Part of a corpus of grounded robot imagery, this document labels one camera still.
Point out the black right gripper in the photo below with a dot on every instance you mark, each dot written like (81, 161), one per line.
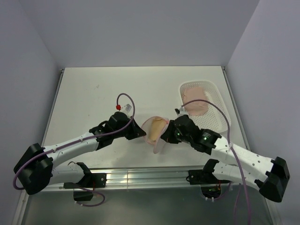
(168, 136)

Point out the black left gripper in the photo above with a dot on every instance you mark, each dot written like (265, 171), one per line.
(136, 131)

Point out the white mesh laundry bag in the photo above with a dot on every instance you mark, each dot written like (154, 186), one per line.
(159, 144)

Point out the beige bra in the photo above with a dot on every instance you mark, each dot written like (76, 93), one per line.
(156, 127)

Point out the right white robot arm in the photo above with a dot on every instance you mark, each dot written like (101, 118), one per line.
(229, 162)

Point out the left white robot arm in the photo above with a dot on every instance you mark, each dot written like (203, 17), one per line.
(42, 166)

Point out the pink bra in basket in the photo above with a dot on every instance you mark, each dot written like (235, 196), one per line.
(191, 98)

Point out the white perforated plastic basket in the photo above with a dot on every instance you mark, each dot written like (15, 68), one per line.
(217, 117)

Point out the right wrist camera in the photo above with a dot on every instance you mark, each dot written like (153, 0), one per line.
(180, 111)

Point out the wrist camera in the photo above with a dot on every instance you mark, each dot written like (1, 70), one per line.
(126, 110)
(180, 111)

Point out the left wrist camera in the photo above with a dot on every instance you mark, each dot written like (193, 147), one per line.
(126, 110)

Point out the aluminium rail frame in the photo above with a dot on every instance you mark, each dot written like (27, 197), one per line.
(143, 187)

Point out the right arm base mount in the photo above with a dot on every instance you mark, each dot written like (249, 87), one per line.
(211, 188)

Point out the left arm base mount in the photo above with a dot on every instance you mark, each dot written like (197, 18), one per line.
(87, 187)

